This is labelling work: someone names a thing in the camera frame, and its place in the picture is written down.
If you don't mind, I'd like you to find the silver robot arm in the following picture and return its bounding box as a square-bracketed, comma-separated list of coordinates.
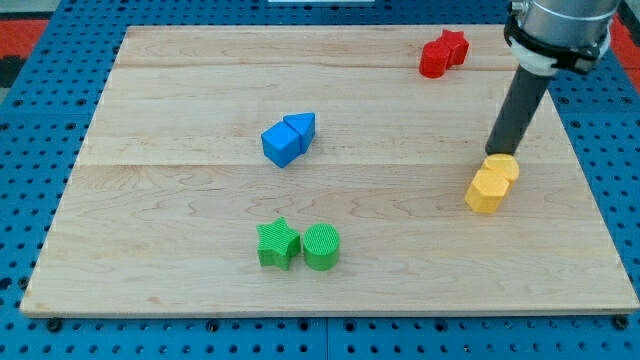
[504, 0, 620, 77]

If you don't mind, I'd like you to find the wooden board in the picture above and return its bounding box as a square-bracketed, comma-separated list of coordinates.
[21, 25, 639, 318]

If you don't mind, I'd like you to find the blue cube block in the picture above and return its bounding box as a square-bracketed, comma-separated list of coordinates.
[261, 121, 301, 168]

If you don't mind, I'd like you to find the blue triangle block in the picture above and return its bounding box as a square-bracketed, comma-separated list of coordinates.
[283, 112, 316, 154]

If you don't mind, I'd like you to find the green cylinder block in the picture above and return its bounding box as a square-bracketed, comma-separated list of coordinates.
[303, 223, 340, 271]

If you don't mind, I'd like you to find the green star block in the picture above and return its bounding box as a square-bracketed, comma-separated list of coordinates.
[256, 217, 301, 271]

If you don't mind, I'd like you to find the yellow hexagon block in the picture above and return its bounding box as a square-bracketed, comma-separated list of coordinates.
[464, 169, 511, 214]

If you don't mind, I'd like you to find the red cylinder block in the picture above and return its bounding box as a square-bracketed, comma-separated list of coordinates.
[418, 41, 450, 78]

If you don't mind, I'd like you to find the yellow cylinder block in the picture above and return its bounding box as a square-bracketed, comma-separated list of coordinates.
[482, 153, 520, 187]

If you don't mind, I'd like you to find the red star block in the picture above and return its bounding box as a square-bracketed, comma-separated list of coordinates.
[439, 29, 469, 68]

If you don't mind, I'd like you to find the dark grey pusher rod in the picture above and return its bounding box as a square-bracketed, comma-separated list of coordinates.
[485, 66, 551, 155]

